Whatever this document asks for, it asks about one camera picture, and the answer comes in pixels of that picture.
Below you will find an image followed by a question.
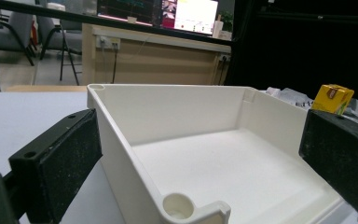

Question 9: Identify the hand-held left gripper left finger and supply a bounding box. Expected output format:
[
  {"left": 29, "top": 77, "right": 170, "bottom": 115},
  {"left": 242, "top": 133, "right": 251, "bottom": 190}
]
[{"left": 7, "top": 107, "right": 103, "bottom": 224}]

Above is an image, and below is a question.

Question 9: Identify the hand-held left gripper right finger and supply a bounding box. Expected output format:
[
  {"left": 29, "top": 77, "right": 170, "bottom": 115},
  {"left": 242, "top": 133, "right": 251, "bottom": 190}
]
[{"left": 298, "top": 108, "right": 358, "bottom": 224}]

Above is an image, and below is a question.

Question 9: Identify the yellow drink carton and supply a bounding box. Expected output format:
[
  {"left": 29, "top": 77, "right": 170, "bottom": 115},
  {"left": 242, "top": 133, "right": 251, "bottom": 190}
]
[{"left": 310, "top": 83, "right": 355, "bottom": 116}]

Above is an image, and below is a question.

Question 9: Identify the white plastic tray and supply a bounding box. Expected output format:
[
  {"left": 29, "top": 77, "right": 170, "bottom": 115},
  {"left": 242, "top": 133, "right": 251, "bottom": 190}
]
[{"left": 87, "top": 83, "right": 352, "bottom": 224}]

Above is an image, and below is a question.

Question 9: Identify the crumpled clear plastic bag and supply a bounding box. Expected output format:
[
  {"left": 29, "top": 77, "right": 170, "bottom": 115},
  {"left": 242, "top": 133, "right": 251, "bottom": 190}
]
[{"left": 265, "top": 86, "right": 358, "bottom": 132}]

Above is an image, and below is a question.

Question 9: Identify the office chair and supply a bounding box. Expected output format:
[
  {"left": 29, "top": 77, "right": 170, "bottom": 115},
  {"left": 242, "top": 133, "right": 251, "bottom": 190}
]
[{"left": 38, "top": 18, "right": 84, "bottom": 86}]

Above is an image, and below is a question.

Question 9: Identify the black curtain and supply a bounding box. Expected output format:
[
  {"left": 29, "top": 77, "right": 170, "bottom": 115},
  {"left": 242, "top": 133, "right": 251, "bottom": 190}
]
[{"left": 225, "top": 0, "right": 358, "bottom": 112}]

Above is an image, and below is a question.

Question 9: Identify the grey chair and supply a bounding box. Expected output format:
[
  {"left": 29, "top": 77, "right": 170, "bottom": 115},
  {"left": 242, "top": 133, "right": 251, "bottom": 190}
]
[{"left": 0, "top": 10, "right": 35, "bottom": 67}]

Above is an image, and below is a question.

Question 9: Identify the wooden desk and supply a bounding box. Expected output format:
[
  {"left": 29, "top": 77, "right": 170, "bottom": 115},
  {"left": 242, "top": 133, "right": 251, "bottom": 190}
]
[{"left": 81, "top": 23, "right": 232, "bottom": 86}]

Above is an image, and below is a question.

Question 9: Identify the white bottle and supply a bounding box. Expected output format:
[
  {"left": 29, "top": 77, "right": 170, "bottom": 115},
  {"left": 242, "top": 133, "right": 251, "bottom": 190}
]
[{"left": 212, "top": 15, "right": 225, "bottom": 39}]

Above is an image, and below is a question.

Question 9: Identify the computer monitor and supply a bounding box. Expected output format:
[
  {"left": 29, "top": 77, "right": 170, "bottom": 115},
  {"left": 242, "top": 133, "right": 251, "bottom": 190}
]
[{"left": 96, "top": 0, "right": 219, "bottom": 35}]

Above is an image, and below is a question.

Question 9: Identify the black power cable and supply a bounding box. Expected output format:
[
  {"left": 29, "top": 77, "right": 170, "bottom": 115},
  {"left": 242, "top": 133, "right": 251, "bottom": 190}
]
[{"left": 111, "top": 43, "right": 119, "bottom": 84}]

